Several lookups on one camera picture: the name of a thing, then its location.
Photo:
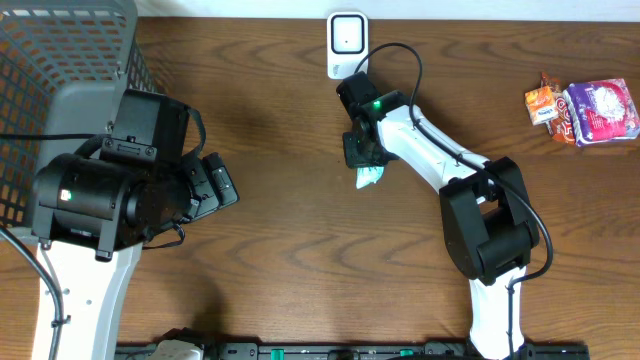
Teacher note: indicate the small orange box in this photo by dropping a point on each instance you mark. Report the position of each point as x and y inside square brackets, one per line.
[541, 106]

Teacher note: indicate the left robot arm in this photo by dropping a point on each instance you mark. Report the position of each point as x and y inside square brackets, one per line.
[95, 217]

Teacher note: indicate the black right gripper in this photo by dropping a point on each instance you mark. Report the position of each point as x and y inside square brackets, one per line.
[354, 160]

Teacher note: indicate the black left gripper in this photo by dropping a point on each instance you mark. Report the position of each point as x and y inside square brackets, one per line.
[211, 185]

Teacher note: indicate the red purple rice packet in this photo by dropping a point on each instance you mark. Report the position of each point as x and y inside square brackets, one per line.
[601, 112]

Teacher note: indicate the teal snack packet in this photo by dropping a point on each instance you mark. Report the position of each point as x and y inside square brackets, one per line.
[368, 175]

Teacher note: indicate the orange chocolate bar wrapper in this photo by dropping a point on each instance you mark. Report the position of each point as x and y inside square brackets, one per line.
[560, 128]

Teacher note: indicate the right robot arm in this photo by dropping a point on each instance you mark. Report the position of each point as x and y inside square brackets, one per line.
[489, 228]

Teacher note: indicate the grey plastic mesh basket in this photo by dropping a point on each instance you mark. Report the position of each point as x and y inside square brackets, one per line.
[64, 68]

